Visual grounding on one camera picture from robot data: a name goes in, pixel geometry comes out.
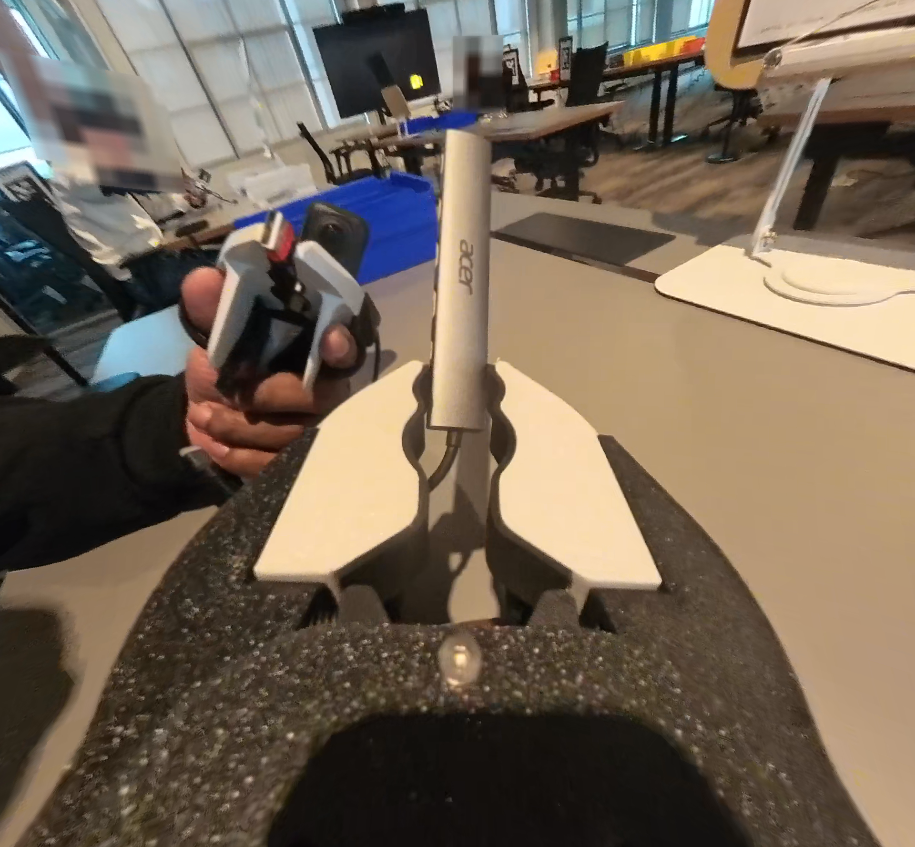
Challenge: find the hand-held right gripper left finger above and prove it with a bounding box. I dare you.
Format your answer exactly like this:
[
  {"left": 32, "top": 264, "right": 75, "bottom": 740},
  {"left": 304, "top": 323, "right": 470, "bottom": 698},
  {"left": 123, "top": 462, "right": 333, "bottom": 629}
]
[{"left": 252, "top": 359, "right": 431, "bottom": 625}]

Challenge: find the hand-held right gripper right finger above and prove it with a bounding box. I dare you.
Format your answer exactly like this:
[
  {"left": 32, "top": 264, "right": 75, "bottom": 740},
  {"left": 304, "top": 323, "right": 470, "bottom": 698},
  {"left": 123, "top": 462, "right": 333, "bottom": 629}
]
[{"left": 488, "top": 359, "right": 663, "bottom": 625}]

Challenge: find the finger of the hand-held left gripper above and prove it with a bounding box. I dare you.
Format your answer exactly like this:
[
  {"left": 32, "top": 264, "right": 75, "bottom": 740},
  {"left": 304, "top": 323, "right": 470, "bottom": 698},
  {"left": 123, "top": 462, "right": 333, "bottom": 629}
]
[
  {"left": 293, "top": 239, "right": 363, "bottom": 392},
  {"left": 206, "top": 227, "right": 278, "bottom": 356}
]

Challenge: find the blue plastic bin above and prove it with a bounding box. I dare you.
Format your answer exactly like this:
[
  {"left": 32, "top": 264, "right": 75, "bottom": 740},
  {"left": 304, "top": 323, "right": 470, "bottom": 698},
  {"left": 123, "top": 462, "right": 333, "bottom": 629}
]
[{"left": 232, "top": 171, "right": 438, "bottom": 285}]

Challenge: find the grey usb hub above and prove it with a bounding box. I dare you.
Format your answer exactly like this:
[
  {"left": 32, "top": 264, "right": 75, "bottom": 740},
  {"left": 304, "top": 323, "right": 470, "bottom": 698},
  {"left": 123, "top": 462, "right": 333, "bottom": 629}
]
[{"left": 425, "top": 128, "right": 496, "bottom": 494}]

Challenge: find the person's left hand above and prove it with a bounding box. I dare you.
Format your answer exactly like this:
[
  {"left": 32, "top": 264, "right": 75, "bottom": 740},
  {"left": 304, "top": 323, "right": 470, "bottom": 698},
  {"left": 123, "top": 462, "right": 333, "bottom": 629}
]
[{"left": 179, "top": 266, "right": 362, "bottom": 478}]

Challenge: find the black office chair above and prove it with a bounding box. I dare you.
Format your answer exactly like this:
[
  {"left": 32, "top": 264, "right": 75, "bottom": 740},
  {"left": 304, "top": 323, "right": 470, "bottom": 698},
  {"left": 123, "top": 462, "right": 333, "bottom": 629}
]
[
  {"left": 296, "top": 121, "right": 338, "bottom": 183},
  {"left": 565, "top": 42, "right": 610, "bottom": 108}
]

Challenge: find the grey wristband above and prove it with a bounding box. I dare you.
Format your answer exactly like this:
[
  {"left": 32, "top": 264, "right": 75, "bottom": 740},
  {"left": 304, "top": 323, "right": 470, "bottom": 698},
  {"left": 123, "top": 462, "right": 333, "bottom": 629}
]
[{"left": 179, "top": 445, "right": 243, "bottom": 498}]

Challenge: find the small blue bin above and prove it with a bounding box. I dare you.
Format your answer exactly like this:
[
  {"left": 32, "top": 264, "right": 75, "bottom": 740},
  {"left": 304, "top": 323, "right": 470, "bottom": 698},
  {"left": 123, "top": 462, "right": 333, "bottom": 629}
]
[{"left": 396, "top": 111, "right": 476, "bottom": 136}]

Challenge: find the large black monitor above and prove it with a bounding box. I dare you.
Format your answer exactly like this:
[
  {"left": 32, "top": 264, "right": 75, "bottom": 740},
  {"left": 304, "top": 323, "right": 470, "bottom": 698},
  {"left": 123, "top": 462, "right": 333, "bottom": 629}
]
[{"left": 312, "top": 7, "right": 440, "bottom": 117}]

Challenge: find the long wooden desk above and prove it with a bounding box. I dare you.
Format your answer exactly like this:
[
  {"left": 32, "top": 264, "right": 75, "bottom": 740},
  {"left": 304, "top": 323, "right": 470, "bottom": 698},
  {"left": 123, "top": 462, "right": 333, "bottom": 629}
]
[
  {"left": 336, "top": 102, "right": 623, "bottom": 201},
  {"left": 758, "top": 100, "right": 915, "bottom": 233}
]

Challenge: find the white desk mat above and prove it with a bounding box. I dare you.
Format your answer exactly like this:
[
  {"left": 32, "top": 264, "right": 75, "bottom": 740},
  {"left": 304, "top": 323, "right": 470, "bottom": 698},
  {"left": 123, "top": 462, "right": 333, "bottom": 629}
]
[{"left": 654, "top": 244, "right": 915, "bottom": 370}]

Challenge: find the instruction sheet on stand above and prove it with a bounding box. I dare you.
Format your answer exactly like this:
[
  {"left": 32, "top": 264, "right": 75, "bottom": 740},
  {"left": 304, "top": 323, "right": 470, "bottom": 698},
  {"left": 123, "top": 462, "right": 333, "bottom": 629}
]
[{"left": 747, "top": 78, "right": 915, "bottom": 306}]

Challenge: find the row of yellow bins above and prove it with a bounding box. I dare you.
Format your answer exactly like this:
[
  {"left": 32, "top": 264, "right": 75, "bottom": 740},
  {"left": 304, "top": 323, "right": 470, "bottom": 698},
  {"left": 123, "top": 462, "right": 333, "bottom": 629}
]
[{"left": 622, "top": 38, "right": 705, "bottom": 67}]

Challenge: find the black desk cable cover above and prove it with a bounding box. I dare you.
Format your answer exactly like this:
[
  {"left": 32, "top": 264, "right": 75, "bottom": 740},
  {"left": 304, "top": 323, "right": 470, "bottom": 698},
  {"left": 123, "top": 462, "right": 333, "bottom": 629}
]
[{"left": 493, "top": 212, "right": 676, "bottom": 267}]

